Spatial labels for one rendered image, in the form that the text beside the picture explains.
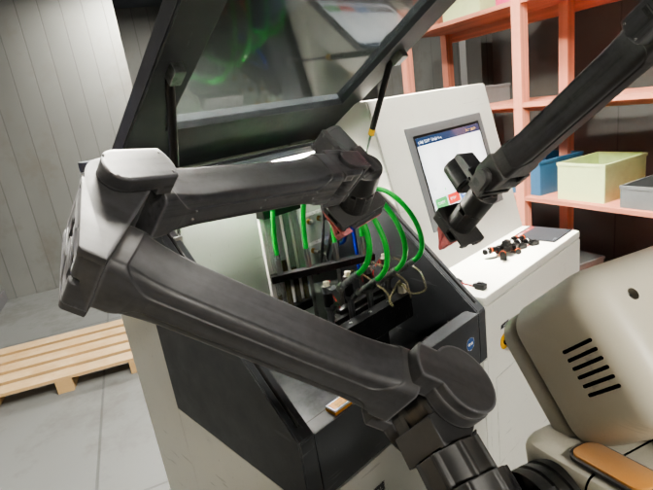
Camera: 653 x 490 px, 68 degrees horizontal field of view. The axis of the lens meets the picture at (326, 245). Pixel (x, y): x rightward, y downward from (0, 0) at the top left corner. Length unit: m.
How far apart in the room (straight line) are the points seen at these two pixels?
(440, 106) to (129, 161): 1.45
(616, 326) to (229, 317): 0.32
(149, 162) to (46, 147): 5.52
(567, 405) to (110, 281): 0.43
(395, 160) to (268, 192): 0.98
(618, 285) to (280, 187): 0.38
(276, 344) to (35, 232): 5.73
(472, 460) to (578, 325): 0.15
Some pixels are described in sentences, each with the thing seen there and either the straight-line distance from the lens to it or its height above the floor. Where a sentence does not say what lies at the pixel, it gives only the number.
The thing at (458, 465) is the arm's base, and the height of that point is 1.24.
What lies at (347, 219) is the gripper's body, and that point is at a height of 1.36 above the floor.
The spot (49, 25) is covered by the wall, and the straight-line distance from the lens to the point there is 6.07.
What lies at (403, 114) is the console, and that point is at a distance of 1.63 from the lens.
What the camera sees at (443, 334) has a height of 0.95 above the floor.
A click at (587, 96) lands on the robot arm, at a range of 0.83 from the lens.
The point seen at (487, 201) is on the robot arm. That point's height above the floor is 1.33.
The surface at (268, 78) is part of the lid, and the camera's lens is 1.19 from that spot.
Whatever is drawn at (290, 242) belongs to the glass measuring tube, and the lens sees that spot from 1.51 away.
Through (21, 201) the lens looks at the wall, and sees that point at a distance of 6.07.
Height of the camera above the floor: 1.56
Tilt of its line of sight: 16 degrees down
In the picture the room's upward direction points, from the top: 8 degrees counter-clockwise
